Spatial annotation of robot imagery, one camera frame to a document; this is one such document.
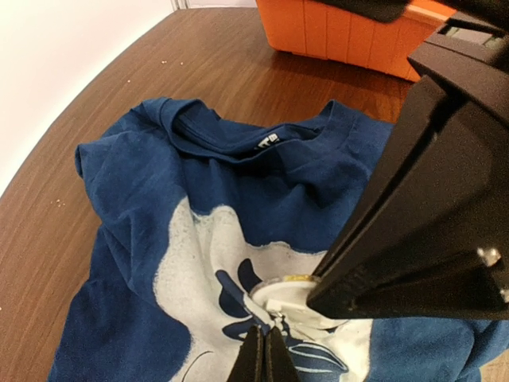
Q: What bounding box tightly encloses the orange plastic bin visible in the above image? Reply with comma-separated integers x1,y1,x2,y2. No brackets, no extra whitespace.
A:
257,0,456,82

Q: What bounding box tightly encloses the navy white clothing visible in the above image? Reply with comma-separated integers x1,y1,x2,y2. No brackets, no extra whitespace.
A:
49,98,508,381

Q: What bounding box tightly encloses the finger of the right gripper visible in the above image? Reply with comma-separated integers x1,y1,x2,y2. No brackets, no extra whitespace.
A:
305,39,509,322

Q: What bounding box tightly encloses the starry night round brooch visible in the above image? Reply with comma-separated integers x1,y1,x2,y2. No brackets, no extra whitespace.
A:
250,275,347,330

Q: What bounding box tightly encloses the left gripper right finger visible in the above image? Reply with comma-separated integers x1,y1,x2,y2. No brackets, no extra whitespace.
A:
265,327,301,382

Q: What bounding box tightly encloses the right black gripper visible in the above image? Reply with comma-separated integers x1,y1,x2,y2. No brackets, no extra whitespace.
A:
409,1,508,82

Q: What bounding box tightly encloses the right aluminium frame post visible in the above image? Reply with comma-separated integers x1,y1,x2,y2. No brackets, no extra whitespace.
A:
171,0,191,10

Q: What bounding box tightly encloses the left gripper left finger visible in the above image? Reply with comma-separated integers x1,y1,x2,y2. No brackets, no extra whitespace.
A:
227,325,265,382

